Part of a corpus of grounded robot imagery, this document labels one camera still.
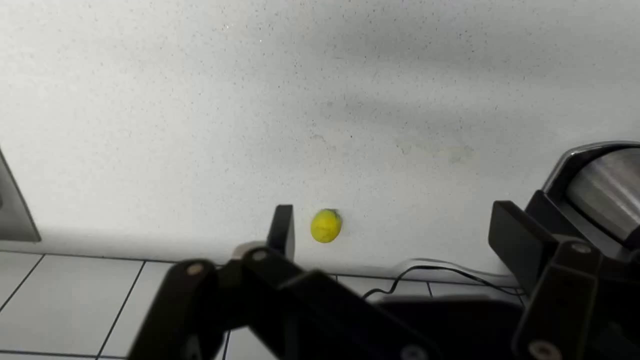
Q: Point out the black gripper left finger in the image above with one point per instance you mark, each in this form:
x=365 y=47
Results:
x=297 y=314

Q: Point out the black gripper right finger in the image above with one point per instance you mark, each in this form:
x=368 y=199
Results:
x=581 y=302

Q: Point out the yellow ball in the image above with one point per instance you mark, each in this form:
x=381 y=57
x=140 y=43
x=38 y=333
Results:
x=326 y=224

